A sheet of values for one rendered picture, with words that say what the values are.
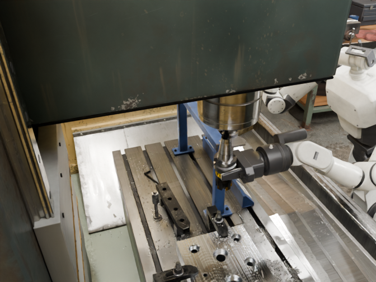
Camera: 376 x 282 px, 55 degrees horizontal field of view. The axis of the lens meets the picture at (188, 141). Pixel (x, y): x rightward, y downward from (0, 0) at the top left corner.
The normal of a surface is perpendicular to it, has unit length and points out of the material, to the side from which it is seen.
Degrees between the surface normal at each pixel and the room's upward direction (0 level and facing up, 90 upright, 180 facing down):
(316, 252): 8
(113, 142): 24
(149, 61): 90
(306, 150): 55
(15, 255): 90
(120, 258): 0
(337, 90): 68
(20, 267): 90
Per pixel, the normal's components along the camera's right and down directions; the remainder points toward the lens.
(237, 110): 0.11, 0.54
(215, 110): -0.52, 0.47
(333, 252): 0.03, -0.76
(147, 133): 0.11, -0.55
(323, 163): 0.24, -0.05
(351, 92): -0.89, -0.14
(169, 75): 0.31, 0.52
